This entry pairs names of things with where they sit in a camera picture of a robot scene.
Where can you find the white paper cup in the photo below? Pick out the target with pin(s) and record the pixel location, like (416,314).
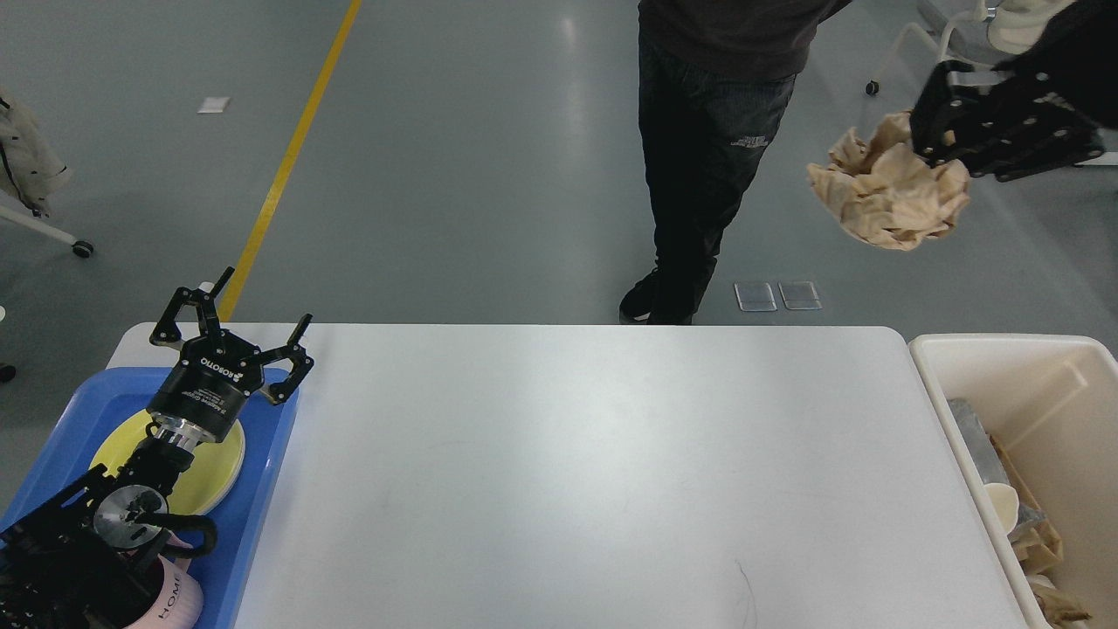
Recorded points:
(1005,501)

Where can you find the blue plastic tray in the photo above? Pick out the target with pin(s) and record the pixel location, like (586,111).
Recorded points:
(101,404)

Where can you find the beige jacket on chair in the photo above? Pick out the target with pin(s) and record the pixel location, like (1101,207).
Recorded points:
(30,170)

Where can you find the white chair leg with wheel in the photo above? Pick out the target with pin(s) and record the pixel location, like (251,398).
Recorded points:
(79,247)

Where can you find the aluminium foil tray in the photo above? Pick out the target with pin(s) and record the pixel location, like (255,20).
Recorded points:
(986,460)

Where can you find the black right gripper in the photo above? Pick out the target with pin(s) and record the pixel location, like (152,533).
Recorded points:
(989,120)

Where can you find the crushed red can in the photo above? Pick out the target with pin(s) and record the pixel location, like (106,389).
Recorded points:
(1061,609)

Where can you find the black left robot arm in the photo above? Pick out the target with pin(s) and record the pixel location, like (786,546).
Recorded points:
(145,506)

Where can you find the beige plastic bin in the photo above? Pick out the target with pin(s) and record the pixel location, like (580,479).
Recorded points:
(1051,403)

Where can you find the white wheeled chair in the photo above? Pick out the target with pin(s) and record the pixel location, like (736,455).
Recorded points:
(985,33)

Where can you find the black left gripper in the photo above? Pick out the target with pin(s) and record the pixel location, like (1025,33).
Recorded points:
(206,384)

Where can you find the yellow plate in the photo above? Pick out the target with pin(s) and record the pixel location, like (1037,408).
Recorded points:
(116,448)

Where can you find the pink mug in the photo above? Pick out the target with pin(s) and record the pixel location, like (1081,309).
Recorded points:
(178,602)

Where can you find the brown paper ball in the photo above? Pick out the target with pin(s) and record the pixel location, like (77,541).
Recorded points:
(881,193)

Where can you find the person in dark clothes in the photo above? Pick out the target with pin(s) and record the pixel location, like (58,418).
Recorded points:
(714,81)

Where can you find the brown paper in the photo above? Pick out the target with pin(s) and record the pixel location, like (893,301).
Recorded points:
(1039,549)

